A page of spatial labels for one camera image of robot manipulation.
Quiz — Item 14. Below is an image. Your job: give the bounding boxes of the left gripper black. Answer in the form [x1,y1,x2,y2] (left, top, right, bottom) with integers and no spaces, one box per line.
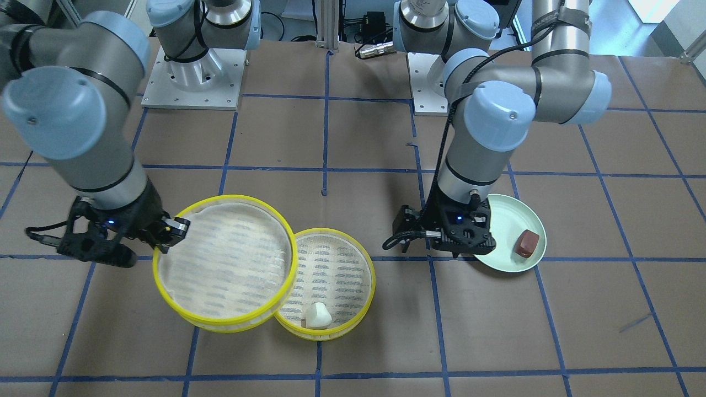
[392,188,496,258]

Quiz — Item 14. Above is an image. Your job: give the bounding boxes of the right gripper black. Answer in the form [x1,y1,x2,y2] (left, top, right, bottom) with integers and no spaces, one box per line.
[56,183,191,268]

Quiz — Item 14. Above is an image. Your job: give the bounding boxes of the yellow steamer layer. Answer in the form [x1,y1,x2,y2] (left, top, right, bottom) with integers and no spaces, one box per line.
[275,228,376,341]
[152,195,298,332]

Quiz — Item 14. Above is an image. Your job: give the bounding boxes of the brown bun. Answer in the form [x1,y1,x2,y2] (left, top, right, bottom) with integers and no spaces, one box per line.
[514,229,540,259]

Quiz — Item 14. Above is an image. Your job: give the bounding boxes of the white steamed bun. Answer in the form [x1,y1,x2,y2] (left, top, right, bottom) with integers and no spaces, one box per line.
[303,302,333,330]

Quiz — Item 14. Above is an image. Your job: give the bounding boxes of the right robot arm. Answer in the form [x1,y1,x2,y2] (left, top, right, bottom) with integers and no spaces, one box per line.
[2,1,191,268]

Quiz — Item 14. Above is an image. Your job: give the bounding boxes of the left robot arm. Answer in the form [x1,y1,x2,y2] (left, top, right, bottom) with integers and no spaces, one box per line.
[382,1,611,257]

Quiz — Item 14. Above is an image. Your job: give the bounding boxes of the pale green plate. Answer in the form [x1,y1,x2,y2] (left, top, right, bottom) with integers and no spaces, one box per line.
[474,194,547,273]

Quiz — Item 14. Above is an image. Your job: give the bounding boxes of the silver metal cylinder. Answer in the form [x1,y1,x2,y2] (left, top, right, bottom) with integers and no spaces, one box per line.
[355,42,398,60]

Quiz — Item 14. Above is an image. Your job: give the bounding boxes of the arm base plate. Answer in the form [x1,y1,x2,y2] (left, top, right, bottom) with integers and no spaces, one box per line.
[141,49,248,111]
[407,52,448,116]

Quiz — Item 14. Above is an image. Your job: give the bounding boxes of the aluminium frame post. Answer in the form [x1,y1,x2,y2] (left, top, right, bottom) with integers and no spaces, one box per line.
[313,1,342,53]

